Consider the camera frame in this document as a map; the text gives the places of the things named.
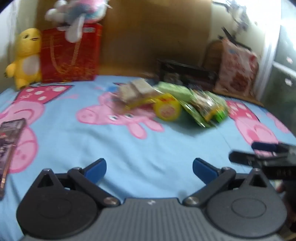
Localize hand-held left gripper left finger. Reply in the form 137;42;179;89
30;158;121;207

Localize wood pattern wall sheet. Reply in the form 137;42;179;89
35;0;213;81

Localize smartphone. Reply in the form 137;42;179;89
0;118;26;200

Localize pastel plush toy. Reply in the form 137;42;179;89
45;0;109;43

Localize red gift bag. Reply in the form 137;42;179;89
40;23;103;84

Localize wooden chair back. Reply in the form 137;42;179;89
203;40;224;70

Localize yellow plush duck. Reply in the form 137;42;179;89
4;28;42;91

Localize beige cracker packet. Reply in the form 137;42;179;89
117;78;160;109

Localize yellow round snack pack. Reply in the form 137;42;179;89
154;93;182;122

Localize black tin box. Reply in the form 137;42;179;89
156;59;218;91

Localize frosted glass window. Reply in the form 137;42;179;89
260;14;296;116

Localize bright green snack packet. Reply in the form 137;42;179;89
208;97;229;123

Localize green printed snack packet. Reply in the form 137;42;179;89
183;89;219;128

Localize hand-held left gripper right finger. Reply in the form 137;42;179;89
183;158;275;207

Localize light green snack packet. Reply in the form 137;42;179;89
156;82;193;103

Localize printed cartoon bed sheet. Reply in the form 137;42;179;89
0;74;296;241

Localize black tape strip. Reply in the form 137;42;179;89
233;40;252;51
221;27;237;42

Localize red yellow snack packet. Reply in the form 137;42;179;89
124;96;163;113

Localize large pink snack bag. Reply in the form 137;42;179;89
214;38;259;96

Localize woven wooden mat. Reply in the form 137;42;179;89
213;89;264;107

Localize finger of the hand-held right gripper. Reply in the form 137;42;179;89
252;141;296;155
228;151;296;180

